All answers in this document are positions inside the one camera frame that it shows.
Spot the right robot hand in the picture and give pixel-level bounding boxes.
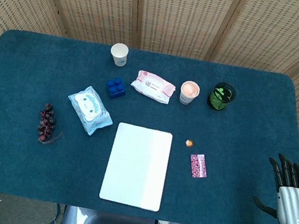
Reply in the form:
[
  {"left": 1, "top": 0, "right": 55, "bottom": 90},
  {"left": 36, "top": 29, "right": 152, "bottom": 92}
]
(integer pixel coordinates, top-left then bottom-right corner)
[{"left": 248, "top": 150, "right": 299, "bottom": 224}]

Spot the maroon patterned rectangular packet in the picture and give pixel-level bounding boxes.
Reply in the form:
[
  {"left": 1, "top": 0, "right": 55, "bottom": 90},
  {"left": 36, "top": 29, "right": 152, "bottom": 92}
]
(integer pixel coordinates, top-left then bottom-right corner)
[{"left": 186, "top": 151, "right": 211, "bottom": 181}]

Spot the purple grapes bunch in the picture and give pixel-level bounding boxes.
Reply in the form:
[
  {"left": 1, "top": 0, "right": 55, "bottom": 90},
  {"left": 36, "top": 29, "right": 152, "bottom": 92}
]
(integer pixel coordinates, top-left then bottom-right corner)
[{"left": 34, "top": 102, "right": 67, "bottom": 148}]

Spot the blue table cloth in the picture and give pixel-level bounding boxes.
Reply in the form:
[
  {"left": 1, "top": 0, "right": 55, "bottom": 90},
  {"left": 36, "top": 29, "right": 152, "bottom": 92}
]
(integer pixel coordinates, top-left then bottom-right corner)
[{"left": 0, "top": 23, "right": 299, "bottom": 224}]

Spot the blue cartoon wet wipes pack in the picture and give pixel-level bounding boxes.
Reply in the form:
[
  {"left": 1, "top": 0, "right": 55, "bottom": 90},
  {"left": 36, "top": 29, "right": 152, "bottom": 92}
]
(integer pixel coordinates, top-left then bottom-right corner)
[{"left": 62, "top": 82, "right": 119, "bottom": 140}]

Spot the green black cup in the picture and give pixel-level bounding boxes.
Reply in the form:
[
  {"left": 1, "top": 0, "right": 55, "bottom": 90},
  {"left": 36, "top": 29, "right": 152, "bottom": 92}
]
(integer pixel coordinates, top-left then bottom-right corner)
[{"left": 205, "top": 80, "right": 238, "bottom": 114}]

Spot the blue building block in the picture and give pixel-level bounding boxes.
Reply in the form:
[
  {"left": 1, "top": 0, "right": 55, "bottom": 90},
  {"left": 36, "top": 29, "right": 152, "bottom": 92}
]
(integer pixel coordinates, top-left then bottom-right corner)
[{"left": 103, "top": 75, "right": 129, "bottom": 102}]

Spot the white paper coffee cup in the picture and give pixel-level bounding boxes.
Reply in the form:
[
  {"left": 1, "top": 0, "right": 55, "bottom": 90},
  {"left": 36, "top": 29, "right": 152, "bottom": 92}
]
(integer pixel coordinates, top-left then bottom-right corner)
[{"left": 178, "top": 79, "right": 202, "bottom": 107}]

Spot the white paper cup blue print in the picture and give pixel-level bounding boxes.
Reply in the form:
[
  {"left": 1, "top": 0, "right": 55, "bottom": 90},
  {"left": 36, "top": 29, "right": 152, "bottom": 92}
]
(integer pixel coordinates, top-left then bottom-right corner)
[{"left": 107, "top": 42, "right": 131, "bottom": 69}]

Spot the white board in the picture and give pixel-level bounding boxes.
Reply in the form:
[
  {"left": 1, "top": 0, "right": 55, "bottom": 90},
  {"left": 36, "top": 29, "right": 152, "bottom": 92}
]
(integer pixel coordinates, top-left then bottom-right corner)
[{"left": 97, "top": 120, "right": 175, "bottom": 213}]

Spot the pink wet wipes pack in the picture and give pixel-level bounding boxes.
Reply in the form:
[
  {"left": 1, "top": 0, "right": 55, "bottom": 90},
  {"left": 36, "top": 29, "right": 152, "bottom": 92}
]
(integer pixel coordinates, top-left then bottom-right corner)
[{"left": 128, "top": 68, "right": 179, "bottom": 106}]

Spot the bamboo folding screen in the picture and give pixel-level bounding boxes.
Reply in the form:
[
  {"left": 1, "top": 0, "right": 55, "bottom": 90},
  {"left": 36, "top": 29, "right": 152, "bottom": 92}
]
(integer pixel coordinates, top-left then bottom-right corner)
[{"left": 0, "top": 0, "right": 299, "bottom": 203}]

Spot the blue cable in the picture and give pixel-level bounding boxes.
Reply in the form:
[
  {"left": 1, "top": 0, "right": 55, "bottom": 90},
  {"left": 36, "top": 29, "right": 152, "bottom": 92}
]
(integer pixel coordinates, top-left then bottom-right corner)
[{"left": 50, "top": 202, "right": 64, "bottom": 224}]

